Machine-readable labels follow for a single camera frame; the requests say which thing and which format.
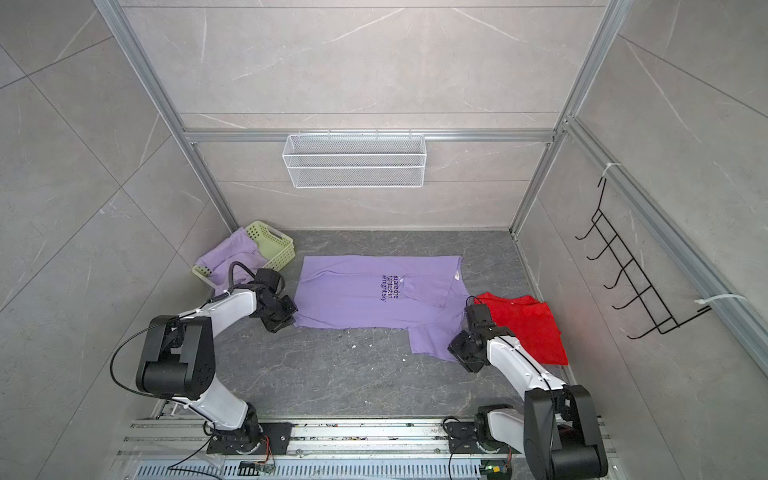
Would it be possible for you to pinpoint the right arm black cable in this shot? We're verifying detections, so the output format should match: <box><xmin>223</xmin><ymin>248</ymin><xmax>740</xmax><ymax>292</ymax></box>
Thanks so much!
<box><xmin>464</xmin><ymin>295</ymin><xmax>559</xmax><ymax>391</ymax></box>

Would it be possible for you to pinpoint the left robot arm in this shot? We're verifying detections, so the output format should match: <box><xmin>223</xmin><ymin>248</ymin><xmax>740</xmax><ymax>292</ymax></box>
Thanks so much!
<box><xmin>135</xmin><ymin>284</ymin><xmax>297</xmax><ymax>432</ymax></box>

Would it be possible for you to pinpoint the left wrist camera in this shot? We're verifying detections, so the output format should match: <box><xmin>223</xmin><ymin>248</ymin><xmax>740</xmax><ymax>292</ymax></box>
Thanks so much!
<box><xmin>253</xmin><ymin>268</ymin><xmax>285</xmax><ymax>295</ymax></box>

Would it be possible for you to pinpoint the purple t-shirt with print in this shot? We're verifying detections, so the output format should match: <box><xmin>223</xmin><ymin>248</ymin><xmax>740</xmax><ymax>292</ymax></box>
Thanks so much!
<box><xmin>294</xmin><ymin>255</ymin><xmax>470</xmax><ymax>362</ymax></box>

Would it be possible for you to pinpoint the black wire hook rack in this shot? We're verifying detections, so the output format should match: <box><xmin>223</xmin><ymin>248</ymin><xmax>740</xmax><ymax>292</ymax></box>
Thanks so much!
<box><xmin>575</xmin><ymin>178</ymin><xmax>713</xmax><ymax>341</ymax></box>

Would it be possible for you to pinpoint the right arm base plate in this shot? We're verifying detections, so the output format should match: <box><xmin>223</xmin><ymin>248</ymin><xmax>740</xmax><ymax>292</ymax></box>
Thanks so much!
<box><xmin>441</xmin><ymin>417</ymin><xmax>521</xmax><ymax>455</ymax></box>

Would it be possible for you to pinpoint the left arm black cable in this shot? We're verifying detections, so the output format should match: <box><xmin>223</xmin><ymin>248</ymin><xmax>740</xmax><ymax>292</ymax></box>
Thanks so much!
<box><xmin>109</xmin><ymin>260</ymin><xmax>259</xmax><ymax>400</ymax></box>

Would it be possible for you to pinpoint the aluminium rail at front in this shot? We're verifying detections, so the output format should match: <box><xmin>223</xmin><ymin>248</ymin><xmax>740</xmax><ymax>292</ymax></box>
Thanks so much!
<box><xmin>105</xmin><ymin>417</ymin><xmax>533</xmax><ymax>479</ymax></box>

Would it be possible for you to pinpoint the white zip tie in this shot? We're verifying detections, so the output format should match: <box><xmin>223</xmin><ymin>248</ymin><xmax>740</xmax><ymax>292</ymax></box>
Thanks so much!
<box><xmin>694</xmin><ymin>293</ymin><xmax>748</xmax><ymax>305</ymax></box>

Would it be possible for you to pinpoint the white wire mesh basket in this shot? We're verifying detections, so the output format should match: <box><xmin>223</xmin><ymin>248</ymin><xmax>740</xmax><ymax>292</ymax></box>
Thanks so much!
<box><xmin>282</xmin><ymin>133</ymin><xmax>428</xmax><ymax>189</ymax></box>

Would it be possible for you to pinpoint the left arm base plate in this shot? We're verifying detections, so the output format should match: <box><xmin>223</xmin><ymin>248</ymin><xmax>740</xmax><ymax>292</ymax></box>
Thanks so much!
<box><xmin>206</xmin><ymin>422</ymin><xmax>293</xmax><ymax>456</ymax></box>

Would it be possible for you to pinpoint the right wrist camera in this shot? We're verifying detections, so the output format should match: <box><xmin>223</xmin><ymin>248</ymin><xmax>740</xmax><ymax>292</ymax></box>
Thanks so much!
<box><xmin>465</xmin><ymin>304</ymin><xmax>496</xmax><ymax>332</ymax></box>

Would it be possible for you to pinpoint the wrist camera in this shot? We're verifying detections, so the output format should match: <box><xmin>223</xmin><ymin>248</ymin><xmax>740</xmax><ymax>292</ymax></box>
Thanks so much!
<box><xmin>465</xmin><ymin>304</ymin><xmax>496</xmax><ymax>332</ymax></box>
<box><xmin>253</xmin><ymin>268</ymin><xmax>285</xmax><ymax>295</ymax></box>

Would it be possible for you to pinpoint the light green plastic basket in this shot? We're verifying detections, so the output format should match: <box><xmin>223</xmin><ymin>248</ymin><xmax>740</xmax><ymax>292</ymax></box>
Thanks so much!
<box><xmin>192</xmin><ymin>221</ymin><xmax>295</xmax><ymax>291</ymax></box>

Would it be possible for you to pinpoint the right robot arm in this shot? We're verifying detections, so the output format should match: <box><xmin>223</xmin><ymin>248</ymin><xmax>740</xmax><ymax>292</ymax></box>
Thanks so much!
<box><xmin>448</xmin><ymin>304</ymin><xmax>609</xmax><ymax>479</ymax></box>

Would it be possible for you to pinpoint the aluminium frame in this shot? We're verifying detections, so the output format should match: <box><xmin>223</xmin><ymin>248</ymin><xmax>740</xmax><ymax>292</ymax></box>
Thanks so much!
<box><xmin>95</xmin><ymin>1</ymin><xmax>767</xmax><ymax>370</ymax></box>

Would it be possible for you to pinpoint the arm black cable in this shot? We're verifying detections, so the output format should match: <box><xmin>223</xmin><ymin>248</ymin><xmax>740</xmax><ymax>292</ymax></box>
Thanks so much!
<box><xmin>464</xmin><ymin>295</ymin><xmax>559</xmax><ymax>391</ymax></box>
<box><xmin>109</xmin><ymin>260</ymin><xmax>259</xmax><ymax>400</ymax></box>

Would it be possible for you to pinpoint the purple t-shirt in basket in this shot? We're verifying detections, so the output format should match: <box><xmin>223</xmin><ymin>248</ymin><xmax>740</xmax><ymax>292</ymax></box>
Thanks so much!
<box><xmin>194</xmin><ymin>228</ymin><xmax>268</xmax><ymax>294</ymax></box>

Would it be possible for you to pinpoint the red t-shirt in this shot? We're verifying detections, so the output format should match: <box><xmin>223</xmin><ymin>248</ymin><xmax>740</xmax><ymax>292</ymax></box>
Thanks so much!
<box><xmin>474</xmin><ymin>292</ymin><xmax>569</xmax><ymax>366</ymax></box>

